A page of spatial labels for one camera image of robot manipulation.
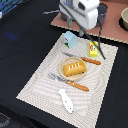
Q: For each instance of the orange bread loaf toy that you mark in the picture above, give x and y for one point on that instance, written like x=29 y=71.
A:
x=74 y=68

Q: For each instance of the light blue milk carton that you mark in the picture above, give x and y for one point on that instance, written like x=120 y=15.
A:
x=70 y=39

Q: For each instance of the yellow butter box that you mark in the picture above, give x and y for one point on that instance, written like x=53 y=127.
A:
x=93 y=49

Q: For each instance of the white fish toy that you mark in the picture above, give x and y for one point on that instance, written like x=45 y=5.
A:
x=66 y=101

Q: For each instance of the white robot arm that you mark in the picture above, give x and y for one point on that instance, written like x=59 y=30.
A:
x=83 y=12

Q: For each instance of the tan wooden plate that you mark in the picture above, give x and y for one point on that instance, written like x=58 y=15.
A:
x=69 y=61

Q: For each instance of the beige woven placemat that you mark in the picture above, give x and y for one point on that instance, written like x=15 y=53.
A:
x=43 y=92

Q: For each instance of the dark grey pot right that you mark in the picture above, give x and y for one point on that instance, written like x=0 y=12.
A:
x=102 y=11

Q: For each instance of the beige bowl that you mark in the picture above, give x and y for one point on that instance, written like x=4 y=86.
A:
x=124 y=16

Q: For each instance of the fork with wooden handle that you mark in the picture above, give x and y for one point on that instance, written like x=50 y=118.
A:
x=76 y=85

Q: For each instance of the knife with wooden handle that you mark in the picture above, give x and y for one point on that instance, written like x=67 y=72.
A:
x=83 y=58

